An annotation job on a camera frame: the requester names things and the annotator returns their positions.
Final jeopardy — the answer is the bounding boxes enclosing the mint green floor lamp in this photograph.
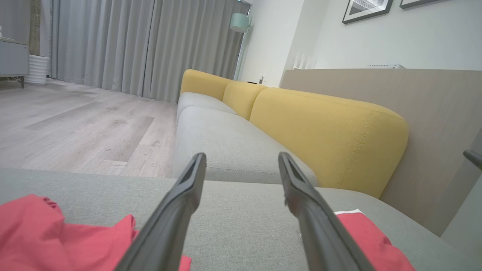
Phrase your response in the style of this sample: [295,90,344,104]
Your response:
[230,13,252,81]

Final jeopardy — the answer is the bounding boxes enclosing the grey and mint sideboard cabinet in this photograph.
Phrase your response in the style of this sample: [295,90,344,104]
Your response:
[0,36,30,89]

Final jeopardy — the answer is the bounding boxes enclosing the small black framed picture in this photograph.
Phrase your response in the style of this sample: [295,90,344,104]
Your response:
[399,0,445,9]

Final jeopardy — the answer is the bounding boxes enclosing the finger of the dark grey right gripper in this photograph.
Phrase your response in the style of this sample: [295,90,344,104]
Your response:
[463,149,482,170]

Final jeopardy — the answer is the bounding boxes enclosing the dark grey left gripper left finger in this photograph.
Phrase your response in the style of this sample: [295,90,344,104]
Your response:
[115,152,207,271]

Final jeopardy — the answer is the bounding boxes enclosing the red basketball shorts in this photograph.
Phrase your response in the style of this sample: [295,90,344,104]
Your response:
[333,209,415,271]

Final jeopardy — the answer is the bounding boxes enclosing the beige wooden panel behind sofa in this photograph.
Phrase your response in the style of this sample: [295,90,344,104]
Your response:
[281,69,482,237]

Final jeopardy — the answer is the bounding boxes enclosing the white router with antennas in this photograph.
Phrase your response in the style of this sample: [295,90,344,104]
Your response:
[293,52,317,70]

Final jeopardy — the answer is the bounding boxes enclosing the small grey sofa seat cushion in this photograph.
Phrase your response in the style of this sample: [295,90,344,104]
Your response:
[176,92,238,125]

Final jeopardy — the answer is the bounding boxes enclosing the large black framed picture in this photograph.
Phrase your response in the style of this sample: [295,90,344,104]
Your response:
[342,0,394,24]

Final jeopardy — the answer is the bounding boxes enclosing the large grey sofa ottoman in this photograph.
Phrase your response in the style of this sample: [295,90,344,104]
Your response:
[0,167,475,271]

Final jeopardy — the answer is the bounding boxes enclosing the small yellow sofa back cushion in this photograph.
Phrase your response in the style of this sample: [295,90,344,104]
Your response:
[222,81,268,121]

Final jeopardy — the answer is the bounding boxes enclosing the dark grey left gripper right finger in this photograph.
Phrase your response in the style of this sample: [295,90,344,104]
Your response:
[278,152,376,271]

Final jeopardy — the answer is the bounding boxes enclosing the white ribbed cylinder appliance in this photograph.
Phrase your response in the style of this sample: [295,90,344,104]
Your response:
[24,55,49,85]

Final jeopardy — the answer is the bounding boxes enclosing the large yellow sofa back cushion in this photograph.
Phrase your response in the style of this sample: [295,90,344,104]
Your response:
[249,88,409,199]

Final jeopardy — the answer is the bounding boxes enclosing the grey sofa back cushion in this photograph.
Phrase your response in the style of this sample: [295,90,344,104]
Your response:
[171,106,319,186]

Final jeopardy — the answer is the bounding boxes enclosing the yellow sofa end back cushion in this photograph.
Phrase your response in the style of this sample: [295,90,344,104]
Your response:
[180,69,234,101]

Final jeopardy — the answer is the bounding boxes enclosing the grey pleated curtain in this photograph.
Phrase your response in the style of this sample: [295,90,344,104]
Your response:
[40,0,251,104]

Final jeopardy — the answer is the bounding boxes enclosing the red basketball jersey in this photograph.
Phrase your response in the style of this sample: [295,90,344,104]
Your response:
[0,194,192,271]

